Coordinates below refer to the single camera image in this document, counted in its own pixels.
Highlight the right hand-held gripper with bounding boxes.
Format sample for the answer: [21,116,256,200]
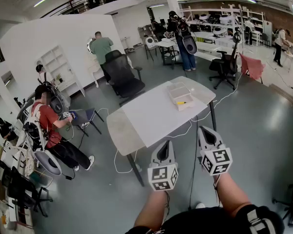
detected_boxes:
[198,126,233,177]

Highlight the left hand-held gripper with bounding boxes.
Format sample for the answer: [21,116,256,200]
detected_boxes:
[147,140,179,192]

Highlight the clear plastic box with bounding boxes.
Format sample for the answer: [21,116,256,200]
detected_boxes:
[167,81,196,112]

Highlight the person's left forearm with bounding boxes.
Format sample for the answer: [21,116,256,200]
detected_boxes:
[133,190,173,230]

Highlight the person's right forearm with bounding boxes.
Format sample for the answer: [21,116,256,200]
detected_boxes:
[213,172,252,218]

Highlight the black table leg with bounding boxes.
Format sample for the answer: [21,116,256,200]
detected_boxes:
[126,153,146,187]
[209,100,217,132]

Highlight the person's black clothing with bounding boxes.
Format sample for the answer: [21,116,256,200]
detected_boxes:
[125,203,285,234]

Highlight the black mesh office chair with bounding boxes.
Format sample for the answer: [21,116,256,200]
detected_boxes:
[209,32,242,90]
[105,49,146,106]

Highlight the pink fabric chair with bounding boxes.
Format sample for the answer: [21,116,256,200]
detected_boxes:
[239,52,266,84]

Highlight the blue seat chair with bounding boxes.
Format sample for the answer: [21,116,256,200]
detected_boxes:
[70,108,105,137]

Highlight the long white desk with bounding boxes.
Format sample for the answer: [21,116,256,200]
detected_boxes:
[192,32,237,58]

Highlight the white table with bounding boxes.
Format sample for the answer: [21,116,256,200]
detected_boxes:
[156,39,180,69]

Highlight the white round-back chair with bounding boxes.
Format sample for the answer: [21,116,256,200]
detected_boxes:
[145,36,160,61]

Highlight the white shelving rack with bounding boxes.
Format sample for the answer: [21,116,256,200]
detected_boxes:
[180,5,264,56]

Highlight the white shelf unit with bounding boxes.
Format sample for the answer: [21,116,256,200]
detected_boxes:
[35,44,86,98]

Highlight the black metal railing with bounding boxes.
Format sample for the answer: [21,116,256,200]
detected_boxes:
[40,0,137,19]

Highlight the white floor cable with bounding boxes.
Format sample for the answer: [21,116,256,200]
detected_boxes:
[113,72,243,175]

